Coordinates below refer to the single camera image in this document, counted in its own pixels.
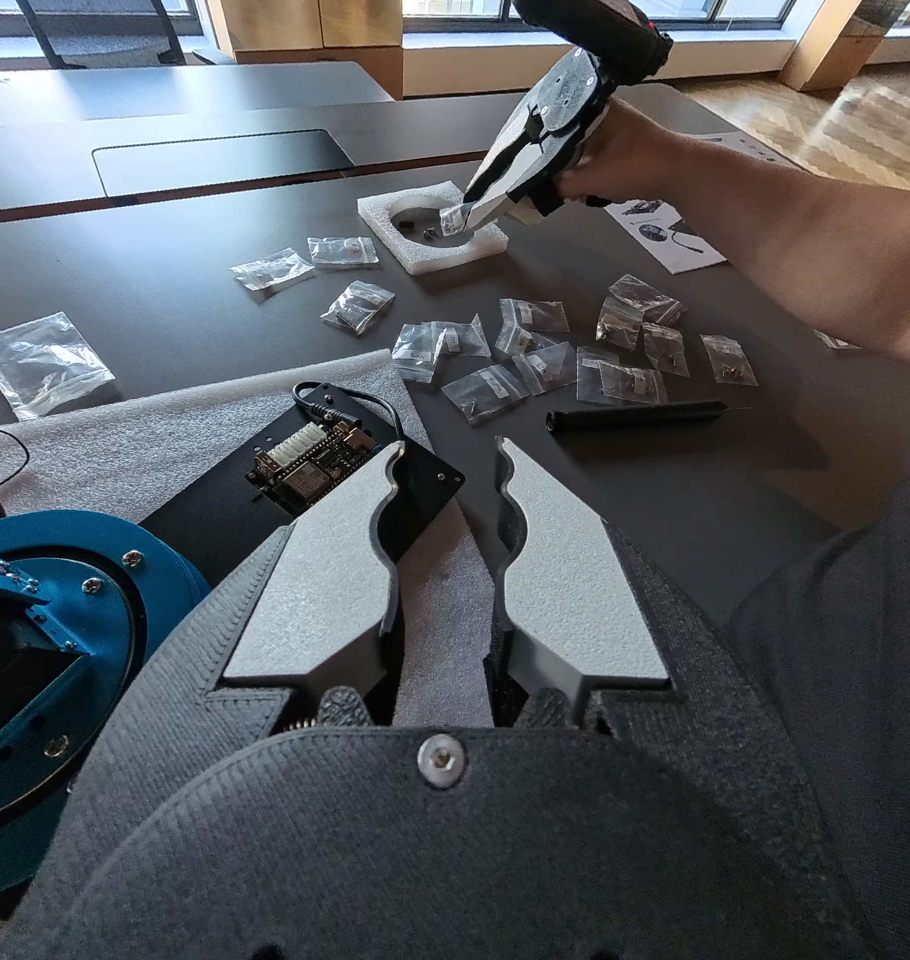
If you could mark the cluster of labelled screw bags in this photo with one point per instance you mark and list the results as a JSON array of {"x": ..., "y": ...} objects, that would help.
[{"x": 533, "y": 319}]

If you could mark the person's dark clothing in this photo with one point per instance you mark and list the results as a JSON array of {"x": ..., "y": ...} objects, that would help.
[{"x": 860, "y": 675}]

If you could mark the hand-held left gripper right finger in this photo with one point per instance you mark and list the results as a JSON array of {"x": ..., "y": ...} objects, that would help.
[{"x": 575, "y": 592}]

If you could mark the person's right hand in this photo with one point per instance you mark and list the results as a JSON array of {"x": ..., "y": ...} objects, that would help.
[{"x": 627, "y": 157}]

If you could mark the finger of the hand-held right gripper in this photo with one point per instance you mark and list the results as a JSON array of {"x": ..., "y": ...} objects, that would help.
[
  {"x": 515, "y": 191},
  {"x": 511, "y": 135}
]

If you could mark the glass partition wood base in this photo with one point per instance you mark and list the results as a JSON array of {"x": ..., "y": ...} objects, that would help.
[{"x": 312, "y": 60}]

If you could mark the dark desk with flap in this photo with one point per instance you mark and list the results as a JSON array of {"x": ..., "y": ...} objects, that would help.
[{"x": 425, "y": 127}]

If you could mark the printed instruction manual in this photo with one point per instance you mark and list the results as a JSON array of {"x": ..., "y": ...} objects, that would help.
[{"x": 672, "y": 240}]

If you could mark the wooden pillar base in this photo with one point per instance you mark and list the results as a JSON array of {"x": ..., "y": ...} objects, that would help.
[{"x": 830, "y": 52}]

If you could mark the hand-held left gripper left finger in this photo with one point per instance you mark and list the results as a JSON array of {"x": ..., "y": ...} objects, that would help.
[{"x": 320, "y": 592}]

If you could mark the black pen screwdriver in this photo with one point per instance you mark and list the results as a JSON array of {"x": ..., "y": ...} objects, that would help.
[{"x": 627, "y": 416}]

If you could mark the white foam square with hole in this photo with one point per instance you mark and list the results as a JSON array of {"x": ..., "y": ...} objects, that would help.
[{"x": 440, "y": 259}]

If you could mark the black mesh chair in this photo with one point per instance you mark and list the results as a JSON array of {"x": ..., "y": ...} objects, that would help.
[{"x": 117, "y": 49}]

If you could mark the small clear screw bag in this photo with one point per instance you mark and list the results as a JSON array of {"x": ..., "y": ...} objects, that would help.
[{"x": 455, "y": 219}]

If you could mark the empty clear plastic bag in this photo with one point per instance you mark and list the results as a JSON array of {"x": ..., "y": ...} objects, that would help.
[{"x": 42, "y": 364}]

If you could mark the white foam sheet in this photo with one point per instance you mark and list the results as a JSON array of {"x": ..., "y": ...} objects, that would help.
[{"x": 162, "y": 435}]

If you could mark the light grey desk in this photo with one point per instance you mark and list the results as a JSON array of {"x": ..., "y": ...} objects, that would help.
[{"x": 162, "y": 94}]

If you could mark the person's right forearm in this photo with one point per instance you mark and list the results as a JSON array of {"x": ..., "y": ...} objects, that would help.
[{"x": 815, "y": 255}]

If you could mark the black control circuit board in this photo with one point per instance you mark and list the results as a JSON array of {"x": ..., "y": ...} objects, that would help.
[{"x": 312, "y": 465}]

